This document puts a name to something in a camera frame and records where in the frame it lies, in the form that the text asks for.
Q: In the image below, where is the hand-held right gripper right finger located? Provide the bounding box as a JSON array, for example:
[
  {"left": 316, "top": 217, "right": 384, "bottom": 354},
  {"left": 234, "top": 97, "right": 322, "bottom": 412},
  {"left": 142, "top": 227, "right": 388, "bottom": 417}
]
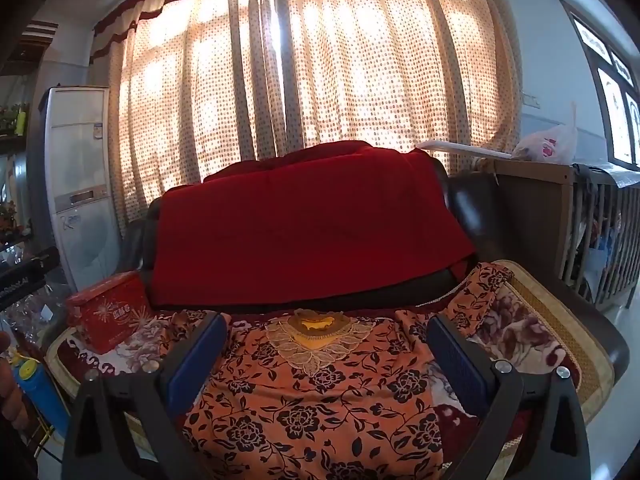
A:
[{"left": 426, "top": 314, "right": 592, "bottom": 480}]

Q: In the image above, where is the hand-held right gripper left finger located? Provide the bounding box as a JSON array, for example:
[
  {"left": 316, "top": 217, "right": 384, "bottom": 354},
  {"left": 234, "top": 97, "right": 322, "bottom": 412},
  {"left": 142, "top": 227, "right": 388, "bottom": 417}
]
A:
[{"left": 61, "top": 311, "right": 230, "bottom": 480}]

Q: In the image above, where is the orange floral shirt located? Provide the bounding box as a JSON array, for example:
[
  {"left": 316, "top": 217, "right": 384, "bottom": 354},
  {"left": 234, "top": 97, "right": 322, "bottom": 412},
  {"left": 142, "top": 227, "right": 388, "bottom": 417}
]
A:
[{"left": 181, "top": 260, "right": 516, "bottom": 480}]

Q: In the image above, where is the person's left hand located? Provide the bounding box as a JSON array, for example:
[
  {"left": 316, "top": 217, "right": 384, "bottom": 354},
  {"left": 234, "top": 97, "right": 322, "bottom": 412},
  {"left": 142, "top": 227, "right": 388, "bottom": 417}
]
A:
[{"left": 0, "top": 331, "right": 27, "bottom": 423}]

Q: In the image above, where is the floral plush blanket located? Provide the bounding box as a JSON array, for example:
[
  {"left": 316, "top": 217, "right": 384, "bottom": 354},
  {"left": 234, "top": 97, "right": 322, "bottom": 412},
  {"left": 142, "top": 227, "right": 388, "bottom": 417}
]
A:
[{"left": 55, "top": 280, "right": 583, "bottom": 480}]

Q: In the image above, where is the red plastic bucket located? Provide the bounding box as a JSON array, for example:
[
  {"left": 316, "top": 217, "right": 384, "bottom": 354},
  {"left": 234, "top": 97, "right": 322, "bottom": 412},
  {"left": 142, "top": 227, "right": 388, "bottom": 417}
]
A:
[{"left": 66, "top": 271, "right": 153, "bottom": 355}]

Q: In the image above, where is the blue bottle with yellow cap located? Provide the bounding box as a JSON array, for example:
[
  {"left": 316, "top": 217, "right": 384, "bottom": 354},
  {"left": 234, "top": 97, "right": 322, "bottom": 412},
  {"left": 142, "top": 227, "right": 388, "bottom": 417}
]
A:
[{"left": 12, "top": 352, "right": 71, "bottom": 438}]

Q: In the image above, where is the white standing air conditioner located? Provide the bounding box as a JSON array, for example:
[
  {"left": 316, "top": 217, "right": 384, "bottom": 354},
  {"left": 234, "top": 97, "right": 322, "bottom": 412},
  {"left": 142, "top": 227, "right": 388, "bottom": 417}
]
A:
[{"left": 44, "top": 85, "right": 123, "bottom": 292}]

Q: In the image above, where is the shelf with ornaments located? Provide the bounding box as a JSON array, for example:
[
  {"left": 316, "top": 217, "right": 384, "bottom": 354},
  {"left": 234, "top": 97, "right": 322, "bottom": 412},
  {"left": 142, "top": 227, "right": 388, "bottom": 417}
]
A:
[{"left": 0, "top": 20, "right": 61, "bottom": 261}]

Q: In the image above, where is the dark leather sofa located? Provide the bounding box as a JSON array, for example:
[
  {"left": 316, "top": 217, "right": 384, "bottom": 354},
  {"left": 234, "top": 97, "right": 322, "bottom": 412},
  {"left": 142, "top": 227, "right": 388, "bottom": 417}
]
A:
[{"left": 119, "top": 160, "right": 632, "bottom": 386}]

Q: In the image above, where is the wooden crib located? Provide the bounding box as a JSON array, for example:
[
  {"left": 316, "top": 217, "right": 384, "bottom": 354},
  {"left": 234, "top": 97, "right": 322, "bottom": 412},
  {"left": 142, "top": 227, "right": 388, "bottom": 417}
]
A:
[{"left": 492, "top": 160, "right": 640, "bottom": 311}]

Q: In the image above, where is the red blanket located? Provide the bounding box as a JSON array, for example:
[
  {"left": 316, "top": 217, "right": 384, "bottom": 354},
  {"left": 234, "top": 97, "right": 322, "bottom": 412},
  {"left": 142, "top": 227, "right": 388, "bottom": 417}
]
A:
[{"left": 148, "top": 141, "right": 477, "bottom": 309}]

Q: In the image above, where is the white board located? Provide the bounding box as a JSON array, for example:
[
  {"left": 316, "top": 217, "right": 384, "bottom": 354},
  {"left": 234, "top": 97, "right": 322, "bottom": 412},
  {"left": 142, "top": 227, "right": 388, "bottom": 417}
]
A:
[{"left": 415, "top": 140, "right": 513, "bottom": 161}]

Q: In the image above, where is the white plastic bag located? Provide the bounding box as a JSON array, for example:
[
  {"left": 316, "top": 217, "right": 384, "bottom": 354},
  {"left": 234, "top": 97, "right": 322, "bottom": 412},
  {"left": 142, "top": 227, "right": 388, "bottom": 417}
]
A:
[{"left": 511, "top": 102, "right": 578, "bottom": 165}]

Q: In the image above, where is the dark cloth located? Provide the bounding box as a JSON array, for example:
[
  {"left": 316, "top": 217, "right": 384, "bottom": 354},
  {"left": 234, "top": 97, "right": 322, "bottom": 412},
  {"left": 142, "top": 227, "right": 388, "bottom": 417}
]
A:
[{"left": 572, "top": 162, "right": 640, "bottom": 189}]

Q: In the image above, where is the dotted cream curtain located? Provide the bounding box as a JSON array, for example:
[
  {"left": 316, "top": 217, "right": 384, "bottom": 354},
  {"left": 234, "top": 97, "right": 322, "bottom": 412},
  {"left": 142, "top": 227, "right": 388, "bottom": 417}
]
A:
[{"left": 90, "top": 0, "right": 523, "bottom": 226}]

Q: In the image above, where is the dark framed window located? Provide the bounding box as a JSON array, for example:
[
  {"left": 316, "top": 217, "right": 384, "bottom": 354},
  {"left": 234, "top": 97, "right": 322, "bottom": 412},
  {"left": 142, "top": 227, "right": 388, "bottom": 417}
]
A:
[{"left": 557, "top": 0, "right": 640, "bottom": 171}]

